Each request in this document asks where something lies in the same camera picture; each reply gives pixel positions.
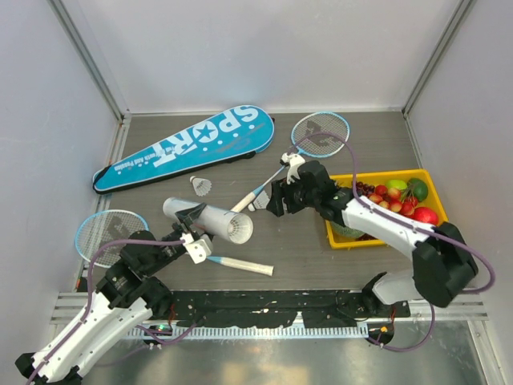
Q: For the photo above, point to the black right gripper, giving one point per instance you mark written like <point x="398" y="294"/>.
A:
<point x="276" y="204"/>

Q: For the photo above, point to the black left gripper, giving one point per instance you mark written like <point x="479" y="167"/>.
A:
<point x="187" y="217"/>

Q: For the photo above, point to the white shuttlecock tube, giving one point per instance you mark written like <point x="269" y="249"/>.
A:
<point x="212" y="220"/>

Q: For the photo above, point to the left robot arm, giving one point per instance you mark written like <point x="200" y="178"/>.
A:
<point x="129" y="293"/>

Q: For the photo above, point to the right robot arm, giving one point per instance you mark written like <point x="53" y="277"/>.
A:
<point x="442" y="263"/>

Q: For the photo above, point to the green netted melon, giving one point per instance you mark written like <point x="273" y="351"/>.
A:
<point x="346" y="229"/>

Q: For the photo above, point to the blue sport racket bag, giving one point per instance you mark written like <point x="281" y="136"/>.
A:
<point x="237" y="133"/>

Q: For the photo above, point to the blue racket far right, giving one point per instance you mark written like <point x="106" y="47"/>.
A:
<point x="318" y="135"/>

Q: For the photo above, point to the blue racket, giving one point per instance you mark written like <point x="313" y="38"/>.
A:
<point x="318" y="135"/>
<point x="114" y="224"/>

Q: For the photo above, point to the blue racket near left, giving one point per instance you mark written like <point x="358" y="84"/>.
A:
<point x="114" y="224"/>

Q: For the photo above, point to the red cherry bunch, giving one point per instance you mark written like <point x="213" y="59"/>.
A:
<point x="403" y="202"/>

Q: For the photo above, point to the yellow-green fruit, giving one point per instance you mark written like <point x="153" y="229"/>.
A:
<point x="400" y="185"/>

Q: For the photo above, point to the green lime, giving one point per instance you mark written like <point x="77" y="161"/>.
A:
<point x="418" y="188"/>

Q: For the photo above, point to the red apple in tray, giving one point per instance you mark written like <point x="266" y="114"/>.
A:
<point x="425" y="215"/>

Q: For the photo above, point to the yellow plastic tray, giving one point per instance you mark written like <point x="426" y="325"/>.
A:
<point x="377" y="178"/>

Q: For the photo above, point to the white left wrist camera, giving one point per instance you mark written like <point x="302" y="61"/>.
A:
<point x="198" y="250"/>

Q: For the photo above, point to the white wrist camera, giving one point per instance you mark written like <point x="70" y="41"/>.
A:
<point x="198" y="250"/>
<point x="292" y="161"/>

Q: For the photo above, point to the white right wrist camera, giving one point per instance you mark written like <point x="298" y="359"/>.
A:
<point x="292" y="161"/>

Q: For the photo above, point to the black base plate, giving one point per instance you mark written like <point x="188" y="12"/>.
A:
<point x="271" y="309"/>

